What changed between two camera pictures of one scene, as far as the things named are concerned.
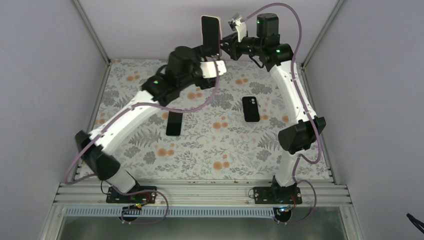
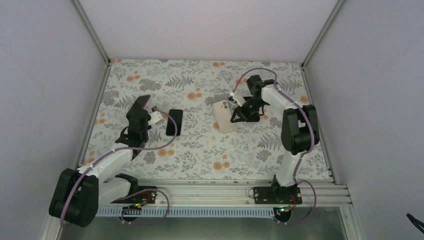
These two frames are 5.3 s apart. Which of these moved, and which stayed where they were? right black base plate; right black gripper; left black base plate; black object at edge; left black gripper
Moved: left black gripper; right black gripper
Stayed: right black base plate; black object at edge; left black base plate
